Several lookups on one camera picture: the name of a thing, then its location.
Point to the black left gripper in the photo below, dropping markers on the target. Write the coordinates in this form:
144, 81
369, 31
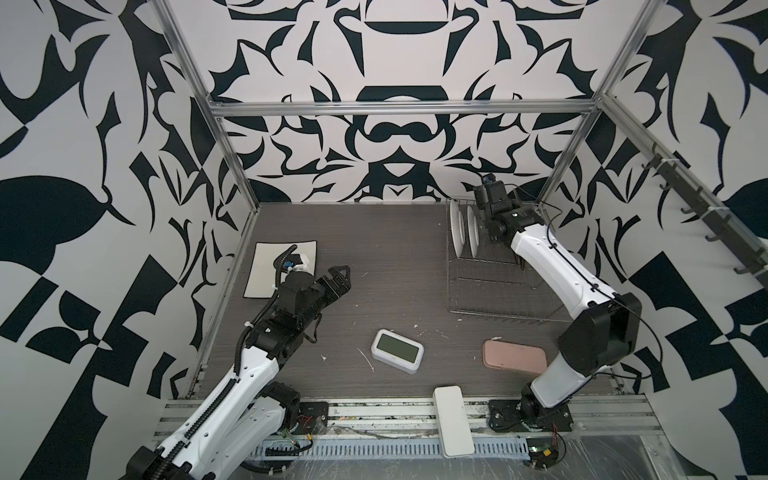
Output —
340, 283

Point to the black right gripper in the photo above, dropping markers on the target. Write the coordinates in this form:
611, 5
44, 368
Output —
518, 210

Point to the white square plate black rim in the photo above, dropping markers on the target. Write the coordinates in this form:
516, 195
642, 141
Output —
261, 278

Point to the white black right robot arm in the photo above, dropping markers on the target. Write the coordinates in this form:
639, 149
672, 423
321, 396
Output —
605, 323

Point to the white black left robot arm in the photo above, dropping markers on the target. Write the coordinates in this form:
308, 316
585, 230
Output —
249, 405

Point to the small white round plate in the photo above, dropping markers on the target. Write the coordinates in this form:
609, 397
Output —
457, 227

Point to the white digital clock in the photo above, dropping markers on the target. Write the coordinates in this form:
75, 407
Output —
397, 351

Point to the pink flat case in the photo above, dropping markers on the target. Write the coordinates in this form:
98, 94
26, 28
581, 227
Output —
514, 357

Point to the white rectangular box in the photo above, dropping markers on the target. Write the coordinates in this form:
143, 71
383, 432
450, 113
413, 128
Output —
453, 425

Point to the small circuit board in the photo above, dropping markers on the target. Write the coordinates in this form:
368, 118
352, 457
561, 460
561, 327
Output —
545, 454

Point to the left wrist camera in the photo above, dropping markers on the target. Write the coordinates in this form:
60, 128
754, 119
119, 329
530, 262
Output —
297, 262

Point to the chrome wire dish rack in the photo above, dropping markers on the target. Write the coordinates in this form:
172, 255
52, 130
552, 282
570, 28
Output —
497, 284

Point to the aluminium cage frame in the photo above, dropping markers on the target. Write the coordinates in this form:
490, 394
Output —
354, 123

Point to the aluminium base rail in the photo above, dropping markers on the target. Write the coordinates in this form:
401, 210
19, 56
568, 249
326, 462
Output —
331, 421

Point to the black wall hook rail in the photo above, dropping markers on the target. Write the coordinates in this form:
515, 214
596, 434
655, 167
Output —
701, 204

